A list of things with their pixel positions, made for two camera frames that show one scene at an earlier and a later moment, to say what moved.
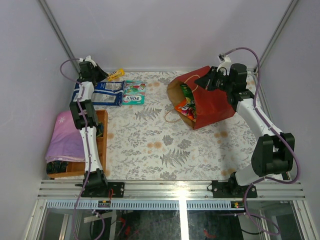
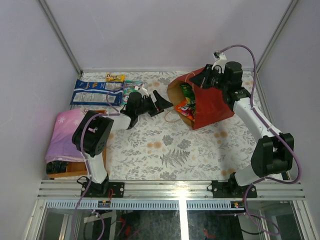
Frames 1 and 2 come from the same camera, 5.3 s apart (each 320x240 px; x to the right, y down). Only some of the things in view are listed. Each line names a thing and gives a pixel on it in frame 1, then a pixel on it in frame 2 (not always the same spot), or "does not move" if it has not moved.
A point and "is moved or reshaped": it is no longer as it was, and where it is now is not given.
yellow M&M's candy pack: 119,72 is moved or reshaped
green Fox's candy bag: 134,92 does not move
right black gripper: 207,81 does not move
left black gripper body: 97,72 -> 154,108
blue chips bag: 107,93 does not move
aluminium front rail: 170,189 does not move
